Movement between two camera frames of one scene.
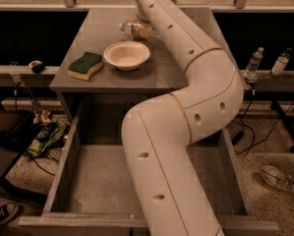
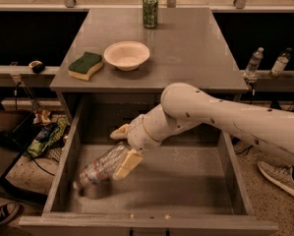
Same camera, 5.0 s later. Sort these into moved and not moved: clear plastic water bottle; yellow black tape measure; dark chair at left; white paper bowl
Moved: clear plastic water bottle
Not moved: white paper bowl; dark chair at left; yellow black tape measure
